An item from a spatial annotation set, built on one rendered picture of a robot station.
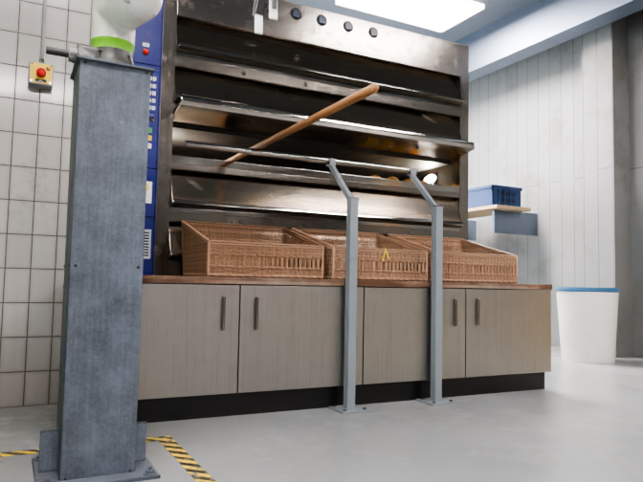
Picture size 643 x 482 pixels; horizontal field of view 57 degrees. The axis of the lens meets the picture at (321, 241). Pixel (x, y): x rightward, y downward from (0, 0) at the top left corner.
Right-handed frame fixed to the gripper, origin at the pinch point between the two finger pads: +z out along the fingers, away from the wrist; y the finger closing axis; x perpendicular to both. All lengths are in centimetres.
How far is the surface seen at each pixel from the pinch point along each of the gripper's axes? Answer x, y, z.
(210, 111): 7, -88, 8
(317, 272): 47, -51, 87
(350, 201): 58, -41, 55
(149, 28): -21, -98, -32
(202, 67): 6, -101, -18
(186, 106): -5, -87, 8
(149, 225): -19, -98, 64
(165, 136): -12, -101, 20
